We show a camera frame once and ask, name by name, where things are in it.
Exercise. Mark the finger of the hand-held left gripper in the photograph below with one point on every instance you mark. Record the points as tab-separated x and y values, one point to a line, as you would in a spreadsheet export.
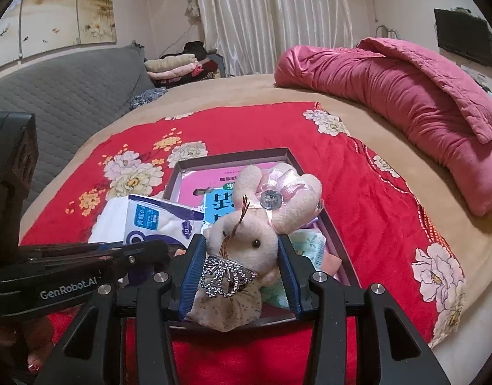
145	254

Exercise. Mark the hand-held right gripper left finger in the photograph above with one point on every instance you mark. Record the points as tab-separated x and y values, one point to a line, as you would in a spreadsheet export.
191	276

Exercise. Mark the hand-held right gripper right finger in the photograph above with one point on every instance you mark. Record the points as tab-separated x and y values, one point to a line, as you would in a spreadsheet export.
289	278

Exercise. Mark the white blue pad packet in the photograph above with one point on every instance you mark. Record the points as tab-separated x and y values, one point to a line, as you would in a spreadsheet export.
157	218

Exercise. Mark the peach egg-shaped sponge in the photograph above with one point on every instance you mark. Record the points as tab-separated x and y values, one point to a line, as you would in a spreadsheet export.
332	264

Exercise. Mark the cream plush bunny pink bow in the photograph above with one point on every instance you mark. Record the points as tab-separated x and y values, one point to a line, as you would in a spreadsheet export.
246	240

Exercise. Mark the brown cardboard box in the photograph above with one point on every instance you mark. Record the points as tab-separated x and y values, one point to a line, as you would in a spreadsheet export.
230	155

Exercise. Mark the person's left hand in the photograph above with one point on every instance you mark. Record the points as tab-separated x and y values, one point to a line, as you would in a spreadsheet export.
33	345

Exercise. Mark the green tissue packet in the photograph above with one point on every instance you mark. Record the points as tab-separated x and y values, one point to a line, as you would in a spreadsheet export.
310	244

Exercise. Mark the pink book blue label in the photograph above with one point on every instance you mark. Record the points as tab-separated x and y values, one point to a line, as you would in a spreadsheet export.
197	180

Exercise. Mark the red floral blanket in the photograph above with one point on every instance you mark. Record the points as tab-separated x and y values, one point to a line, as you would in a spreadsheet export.
370	224

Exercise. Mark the grey quilted cover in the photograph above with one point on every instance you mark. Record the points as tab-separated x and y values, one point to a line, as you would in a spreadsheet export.
77	96

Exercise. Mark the blue patterned cloth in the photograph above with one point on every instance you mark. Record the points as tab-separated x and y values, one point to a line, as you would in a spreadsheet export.
147	98

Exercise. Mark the pile of folded clothes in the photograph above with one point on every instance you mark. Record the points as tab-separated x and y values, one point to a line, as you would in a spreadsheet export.
177	68

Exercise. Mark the pink quilt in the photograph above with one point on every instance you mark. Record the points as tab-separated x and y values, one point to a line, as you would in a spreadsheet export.
390	84

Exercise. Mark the white curtain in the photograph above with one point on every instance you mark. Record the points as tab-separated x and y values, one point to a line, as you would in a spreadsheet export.
270	16

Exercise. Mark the floral wall painting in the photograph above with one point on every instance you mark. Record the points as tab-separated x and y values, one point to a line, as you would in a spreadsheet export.
61	8

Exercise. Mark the black wall television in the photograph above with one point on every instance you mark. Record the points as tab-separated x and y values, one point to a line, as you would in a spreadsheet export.
464	36

